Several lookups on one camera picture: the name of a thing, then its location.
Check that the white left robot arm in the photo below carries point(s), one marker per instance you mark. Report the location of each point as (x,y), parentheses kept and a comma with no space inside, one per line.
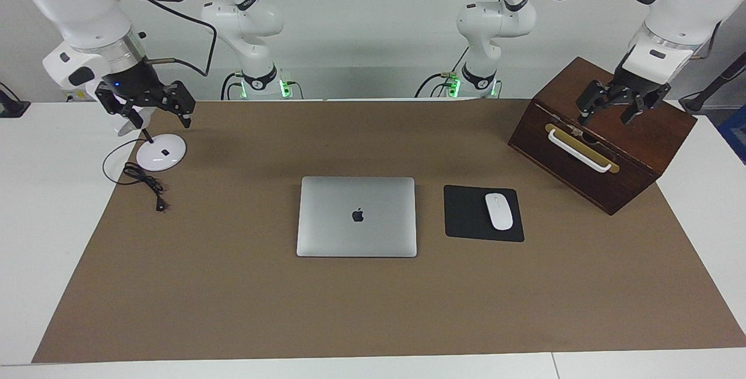
(688,6)

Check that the white computer mouse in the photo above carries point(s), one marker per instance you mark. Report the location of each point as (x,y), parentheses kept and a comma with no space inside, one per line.
(499,211)

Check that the white desk lamp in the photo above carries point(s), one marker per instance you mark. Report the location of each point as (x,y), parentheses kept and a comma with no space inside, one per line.
(160,154)

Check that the white wall power outlet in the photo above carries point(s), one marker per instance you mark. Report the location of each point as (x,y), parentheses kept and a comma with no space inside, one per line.
(73,96)

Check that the blue bin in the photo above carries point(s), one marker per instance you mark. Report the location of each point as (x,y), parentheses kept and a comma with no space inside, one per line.
(735,134)

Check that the dark brown wooden box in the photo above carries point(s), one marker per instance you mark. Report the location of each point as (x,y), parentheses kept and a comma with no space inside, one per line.
(641,151)

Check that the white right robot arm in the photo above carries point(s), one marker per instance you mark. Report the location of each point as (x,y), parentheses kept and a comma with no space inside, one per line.
(76,6)

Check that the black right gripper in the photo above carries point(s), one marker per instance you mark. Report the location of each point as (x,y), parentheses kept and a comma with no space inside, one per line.
(131,79)

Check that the silver grey laptop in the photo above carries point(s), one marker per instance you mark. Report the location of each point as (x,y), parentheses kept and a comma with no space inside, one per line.
(326,233)

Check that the black mouse pad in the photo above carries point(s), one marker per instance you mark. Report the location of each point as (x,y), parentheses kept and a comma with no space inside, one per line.
(466,216)

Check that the black clamp mount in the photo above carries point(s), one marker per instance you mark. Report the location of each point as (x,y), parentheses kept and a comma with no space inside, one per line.
(11,108)

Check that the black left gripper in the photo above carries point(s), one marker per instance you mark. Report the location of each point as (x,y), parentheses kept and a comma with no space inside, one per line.
(632,79)

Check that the brown table mat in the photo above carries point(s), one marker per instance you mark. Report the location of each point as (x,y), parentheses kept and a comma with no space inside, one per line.
(233,297)

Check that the black camera stand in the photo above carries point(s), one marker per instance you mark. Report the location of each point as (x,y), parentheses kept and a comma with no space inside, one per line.
(720,79)

